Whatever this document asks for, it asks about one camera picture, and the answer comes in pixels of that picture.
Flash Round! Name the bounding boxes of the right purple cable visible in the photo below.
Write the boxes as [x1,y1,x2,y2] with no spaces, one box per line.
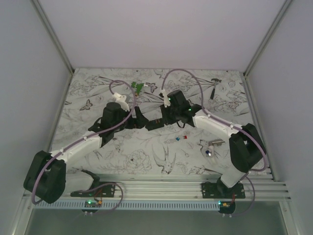
[161,69,268,172]

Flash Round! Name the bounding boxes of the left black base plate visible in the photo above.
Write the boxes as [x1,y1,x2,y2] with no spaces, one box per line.
[70,182,115,199]

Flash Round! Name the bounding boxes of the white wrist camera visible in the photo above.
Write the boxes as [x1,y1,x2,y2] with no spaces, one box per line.
[112,93,130,112]
[159,89,171,108]

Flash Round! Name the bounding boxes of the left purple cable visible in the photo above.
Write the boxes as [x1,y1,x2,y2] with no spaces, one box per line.
[31,80,136,205]

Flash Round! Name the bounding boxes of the right controller board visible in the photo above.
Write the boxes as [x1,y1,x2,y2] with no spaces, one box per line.
[218,201,236,215]

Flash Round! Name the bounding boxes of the floral patterned table mat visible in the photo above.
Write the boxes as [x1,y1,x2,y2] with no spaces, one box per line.
[52,68,252,175]

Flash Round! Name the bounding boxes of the controller board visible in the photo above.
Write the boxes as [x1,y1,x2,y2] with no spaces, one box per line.
[82,200,102,214]
[218,201,236,215]

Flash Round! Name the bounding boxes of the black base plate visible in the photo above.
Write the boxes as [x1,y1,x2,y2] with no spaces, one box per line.
[70,182,115,199]
[201,182,246,199]

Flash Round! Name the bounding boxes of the black fuse box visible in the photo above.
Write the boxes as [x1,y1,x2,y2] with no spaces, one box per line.
[145,118,164,131]

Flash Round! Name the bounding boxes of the left controller board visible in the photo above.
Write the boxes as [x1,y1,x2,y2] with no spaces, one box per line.
[82,200,102,214]

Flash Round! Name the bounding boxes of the slotted grey cable duct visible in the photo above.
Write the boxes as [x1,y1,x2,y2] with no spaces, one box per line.
[34,201,221,211]

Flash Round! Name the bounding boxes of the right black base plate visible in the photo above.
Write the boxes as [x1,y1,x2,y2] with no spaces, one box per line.
[201,182,246,199]

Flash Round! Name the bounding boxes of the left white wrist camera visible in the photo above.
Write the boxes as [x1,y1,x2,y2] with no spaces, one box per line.
[112,93,130,112]

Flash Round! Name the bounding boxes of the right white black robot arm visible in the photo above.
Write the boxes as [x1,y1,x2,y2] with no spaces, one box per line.
[160,90,266,198]

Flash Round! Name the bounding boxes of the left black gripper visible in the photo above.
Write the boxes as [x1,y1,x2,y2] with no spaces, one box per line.
[112,106,148,131]

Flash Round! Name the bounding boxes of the silver metal cylinder part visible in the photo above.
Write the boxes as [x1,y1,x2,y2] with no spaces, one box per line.
[209,139,225,146]

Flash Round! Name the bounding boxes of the small black hammer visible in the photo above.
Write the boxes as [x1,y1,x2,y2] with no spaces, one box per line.
[210,78,221,99]

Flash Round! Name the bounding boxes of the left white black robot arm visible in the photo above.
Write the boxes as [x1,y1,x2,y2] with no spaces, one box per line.
[23,102,149,204]

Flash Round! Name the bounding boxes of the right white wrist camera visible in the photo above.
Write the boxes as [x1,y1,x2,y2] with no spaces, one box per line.
[159,89,171,108]

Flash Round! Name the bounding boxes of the purple cable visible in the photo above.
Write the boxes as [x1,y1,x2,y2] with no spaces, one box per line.
[161,69,268,172]
[31,80,136,205]

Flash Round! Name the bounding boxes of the white blue capped part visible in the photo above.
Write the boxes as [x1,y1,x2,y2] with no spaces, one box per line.
[205,145,214,158]

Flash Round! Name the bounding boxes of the aluminium rail frame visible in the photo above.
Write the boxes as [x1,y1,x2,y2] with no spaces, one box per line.
[22,173,291,202]

